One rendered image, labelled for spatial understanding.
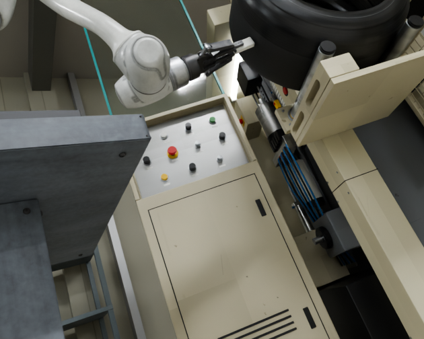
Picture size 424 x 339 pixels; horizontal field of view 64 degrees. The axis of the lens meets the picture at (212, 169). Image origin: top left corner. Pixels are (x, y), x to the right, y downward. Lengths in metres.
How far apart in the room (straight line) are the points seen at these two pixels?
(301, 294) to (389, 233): 0.40
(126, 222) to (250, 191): 2.67
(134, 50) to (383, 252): 0.94
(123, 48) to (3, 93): 3.89
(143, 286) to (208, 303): 2.50
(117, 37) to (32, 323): 0.65
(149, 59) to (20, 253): 0.51
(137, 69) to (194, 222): 0.75
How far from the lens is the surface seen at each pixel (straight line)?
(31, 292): 0.47
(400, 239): 1.26
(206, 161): 1.54
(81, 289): 3.62
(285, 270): 1.40
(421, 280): 1.27
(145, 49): 0.83
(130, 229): 3.96
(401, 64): 1.07
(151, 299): 3.83
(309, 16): 1.07
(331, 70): 0.97
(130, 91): 0.99
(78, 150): 0.42
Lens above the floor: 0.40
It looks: 21 degrees up
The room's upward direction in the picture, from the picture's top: 22 degrees counter-clockwise
